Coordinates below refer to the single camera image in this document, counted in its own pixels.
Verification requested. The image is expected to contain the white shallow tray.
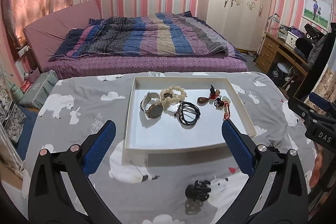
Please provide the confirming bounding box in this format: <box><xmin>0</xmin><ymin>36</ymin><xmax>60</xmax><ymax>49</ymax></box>
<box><xmin>124</xmin><ymin>77</ymin><xmax>256</xmax><ymax>153</ymax></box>

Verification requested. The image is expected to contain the black hair claw clip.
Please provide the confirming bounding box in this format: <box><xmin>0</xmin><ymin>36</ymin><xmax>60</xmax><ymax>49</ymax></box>
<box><xmin>185</xmin><ymin>180</ymin><xmax>211</xmax><ymax>202</ymax></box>

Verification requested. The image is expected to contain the purple dotted bed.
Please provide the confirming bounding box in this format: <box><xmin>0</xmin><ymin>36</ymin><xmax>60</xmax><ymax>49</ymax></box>
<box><xmin>43</xmin><ymin>11</ymin><xmax>249</xmax><ymax>80</ymax></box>

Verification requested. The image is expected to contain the desk lamp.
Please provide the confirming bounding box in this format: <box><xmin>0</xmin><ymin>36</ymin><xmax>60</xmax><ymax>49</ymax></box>
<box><xmin>264</xmin><ymin>13</ymin><xmax>280</xmax><ymax>32</ymax></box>

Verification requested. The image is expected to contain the black cord bracelet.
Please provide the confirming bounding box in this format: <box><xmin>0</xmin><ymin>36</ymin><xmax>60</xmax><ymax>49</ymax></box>
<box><xmin>174</xmin><ymin>101</ymin><xmax>202</xmax><ymax>127</ymax></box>

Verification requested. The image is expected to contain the orange gourd red cord pendant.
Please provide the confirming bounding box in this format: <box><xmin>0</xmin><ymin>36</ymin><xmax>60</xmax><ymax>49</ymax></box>
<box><xmin>209</xmin><ymin>85</ymin><xmax>221</xmax><ymax>100</ymax></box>

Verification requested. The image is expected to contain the framed couple photo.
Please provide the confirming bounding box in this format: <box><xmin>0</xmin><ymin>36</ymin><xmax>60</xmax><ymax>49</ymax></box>
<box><xmin>303</xmin><ymin>0</ymin><xmax>333</xmax><ymax>31</ymax></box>

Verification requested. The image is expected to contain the grey green bag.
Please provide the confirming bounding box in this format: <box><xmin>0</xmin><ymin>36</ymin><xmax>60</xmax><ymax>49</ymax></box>
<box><xmin>18</xmin><ymin>70</ymin><xmax>59</xmax><ymax>110</ymax></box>

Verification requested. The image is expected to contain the striped quilt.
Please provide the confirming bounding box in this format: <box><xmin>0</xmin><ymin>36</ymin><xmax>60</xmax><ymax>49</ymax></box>
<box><xmin>50</xmin><ymin>12</ymin><xmax>235</xmax><ymax>61</ymax></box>

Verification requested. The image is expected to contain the wristwatch white strap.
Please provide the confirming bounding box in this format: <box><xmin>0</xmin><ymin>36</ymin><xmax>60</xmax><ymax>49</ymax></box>
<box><xmin>139</xmin><ymin>91</ymin><xmax>165</xmax><ymax>119</ymax></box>

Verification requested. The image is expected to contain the white box on desk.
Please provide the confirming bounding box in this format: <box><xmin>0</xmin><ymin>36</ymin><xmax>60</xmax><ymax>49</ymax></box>
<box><xmin>285</xmin><ymin>31</ymin><xmax>298</xmax><ymax>49</ymax></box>

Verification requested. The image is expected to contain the cream ruffled scrunchie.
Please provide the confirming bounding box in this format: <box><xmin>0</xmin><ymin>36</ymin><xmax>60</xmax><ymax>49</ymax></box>
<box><xmin>159</xmin><ymin>85</ymin><xmax>187</xmax><ymax>110</ymax></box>

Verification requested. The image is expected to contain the wooden desk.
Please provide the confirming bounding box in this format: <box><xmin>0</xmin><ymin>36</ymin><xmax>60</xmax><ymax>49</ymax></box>
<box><xmin>256</xmin><ymin>32</ymin><xmax>308</xmax><ymax>90</ymax></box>

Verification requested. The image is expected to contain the black backpack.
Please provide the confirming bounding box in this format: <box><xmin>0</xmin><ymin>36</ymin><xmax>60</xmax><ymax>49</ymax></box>
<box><xmin>294</xmin><ymin>23</ymin><xmax>325</xmax><ymax>60</ymax></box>

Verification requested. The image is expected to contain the pink headboard cushion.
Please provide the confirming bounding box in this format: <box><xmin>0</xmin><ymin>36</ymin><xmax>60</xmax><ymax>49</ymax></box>
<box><xmin>23</xmin><ymin>0</ymin><xmax>101</xmax><ymax>71</ymax></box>

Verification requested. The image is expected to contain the black round stool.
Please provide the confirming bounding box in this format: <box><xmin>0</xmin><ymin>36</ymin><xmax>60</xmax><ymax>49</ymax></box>
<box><xmin>269</xmin><ymin>63</ymin><xmax>294</xmax><ymax>86</ymax></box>

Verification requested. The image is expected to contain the pale jade pendant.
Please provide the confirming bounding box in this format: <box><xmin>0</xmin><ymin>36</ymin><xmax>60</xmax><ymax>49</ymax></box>
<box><xmin>221</xmin><ymin>96</ymin><xmax>231</xmax><ymax>104</ymax></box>

